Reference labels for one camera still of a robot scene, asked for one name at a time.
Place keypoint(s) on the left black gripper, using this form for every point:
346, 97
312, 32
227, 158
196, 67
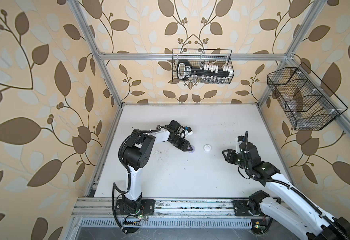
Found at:
185, 144

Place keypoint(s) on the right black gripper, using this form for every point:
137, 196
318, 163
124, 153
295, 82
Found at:
228, 157

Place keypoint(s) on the purple earbud charging case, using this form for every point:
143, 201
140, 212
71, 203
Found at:
192, 149

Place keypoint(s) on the white earbud charging case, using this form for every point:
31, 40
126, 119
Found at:
207, 148

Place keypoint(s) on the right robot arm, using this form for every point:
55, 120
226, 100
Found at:
305, 219

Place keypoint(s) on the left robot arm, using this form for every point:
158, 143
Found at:
134, 154

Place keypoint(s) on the black tool in basket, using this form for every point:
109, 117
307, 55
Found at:
185, 70

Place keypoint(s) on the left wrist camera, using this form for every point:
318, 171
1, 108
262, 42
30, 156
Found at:
187, 131

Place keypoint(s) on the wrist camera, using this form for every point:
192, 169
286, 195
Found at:
240, 140
187, 131

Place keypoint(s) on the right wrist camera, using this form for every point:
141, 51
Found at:
240, 140

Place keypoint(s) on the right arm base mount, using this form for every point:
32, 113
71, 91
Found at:
248, 208

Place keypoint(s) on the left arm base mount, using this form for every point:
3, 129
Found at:
139, 207

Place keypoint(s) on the black wire basket right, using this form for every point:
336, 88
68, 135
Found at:
308, 102

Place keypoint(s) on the black wire basket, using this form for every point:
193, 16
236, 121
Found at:
308, 102
220, 57

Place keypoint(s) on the black wire basket back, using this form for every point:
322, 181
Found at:
220, 57

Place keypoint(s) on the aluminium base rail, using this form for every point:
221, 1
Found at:
168, 214

